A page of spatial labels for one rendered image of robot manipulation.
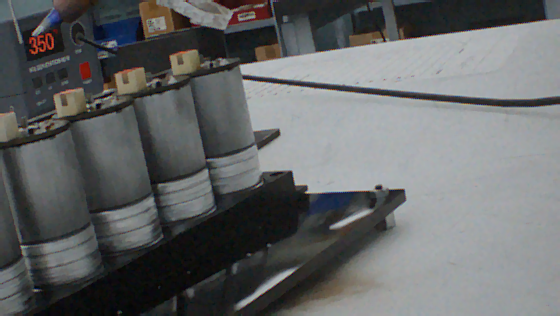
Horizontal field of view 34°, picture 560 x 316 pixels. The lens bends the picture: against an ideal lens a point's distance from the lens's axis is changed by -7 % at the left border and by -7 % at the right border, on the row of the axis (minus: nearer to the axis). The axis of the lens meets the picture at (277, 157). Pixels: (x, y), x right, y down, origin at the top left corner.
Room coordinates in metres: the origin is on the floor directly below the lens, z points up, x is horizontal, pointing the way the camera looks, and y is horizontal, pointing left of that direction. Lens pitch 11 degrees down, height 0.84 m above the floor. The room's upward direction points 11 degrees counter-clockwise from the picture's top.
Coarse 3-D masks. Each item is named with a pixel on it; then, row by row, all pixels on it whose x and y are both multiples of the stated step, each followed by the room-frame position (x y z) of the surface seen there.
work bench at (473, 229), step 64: (256, 64) 0.90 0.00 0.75; (512, 64) 0.61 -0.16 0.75; (256, 128) 0.55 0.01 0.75; (320, 128) 0.51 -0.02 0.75; (384, 128) 0.48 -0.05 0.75; (448, 128) 0.44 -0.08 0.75; (512, 128) 0.42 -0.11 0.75; (448, 192) 0.33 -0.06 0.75; (512, 192) 0.32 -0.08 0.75; (384, 256) 0.28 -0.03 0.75; (448, 256) 0.26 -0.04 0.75; (512, 256) 0.25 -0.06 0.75
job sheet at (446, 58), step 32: (512, 32) 0.78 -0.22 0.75; (288, 64) 0.84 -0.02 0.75; (320, 64) 0.80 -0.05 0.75; (352, 64) 0.76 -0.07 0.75; (384, 64) 0.72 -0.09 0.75; (416, 64) 0.69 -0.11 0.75; (448, 64) 0.66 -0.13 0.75; (480, 64) 0.63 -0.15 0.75; (256, 96) 0.68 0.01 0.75; (288, 96) 0.65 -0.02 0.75
